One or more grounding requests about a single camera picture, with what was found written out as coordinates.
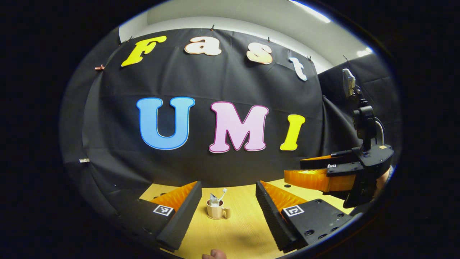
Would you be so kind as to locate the wooden desktop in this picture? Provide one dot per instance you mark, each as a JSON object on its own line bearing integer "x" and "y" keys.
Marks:
{"x": 237, "y": 233}

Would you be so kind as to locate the copper clip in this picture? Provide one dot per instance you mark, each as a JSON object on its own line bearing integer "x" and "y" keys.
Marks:
{"x": 99, "y": 67}

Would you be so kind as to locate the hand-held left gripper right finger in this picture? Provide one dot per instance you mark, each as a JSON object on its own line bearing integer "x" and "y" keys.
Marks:
{"x": 273, "y": 219}

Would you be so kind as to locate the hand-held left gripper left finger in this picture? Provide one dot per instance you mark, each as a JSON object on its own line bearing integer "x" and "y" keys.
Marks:
{"x": 179, "y": 219}

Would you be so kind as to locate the white toothpaste tube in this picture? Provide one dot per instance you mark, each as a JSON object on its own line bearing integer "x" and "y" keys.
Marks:
{"x": 214, "y": 200}

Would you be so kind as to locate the light blue toothbrush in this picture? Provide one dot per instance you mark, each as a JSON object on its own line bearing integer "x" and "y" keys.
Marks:
{"x": 223, "y": 194}

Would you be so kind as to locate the black backdrop cloth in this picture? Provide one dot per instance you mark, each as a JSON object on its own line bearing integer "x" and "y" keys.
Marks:
{"x": 215, "y": 165}

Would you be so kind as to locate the beige cup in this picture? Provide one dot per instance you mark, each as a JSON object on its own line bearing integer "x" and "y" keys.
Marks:
{"x": 215, "y": 212}

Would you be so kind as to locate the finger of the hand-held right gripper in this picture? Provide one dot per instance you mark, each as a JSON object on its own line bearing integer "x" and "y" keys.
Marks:
{"x": 316, "y": 162}
{"x": 309, "y": 179}

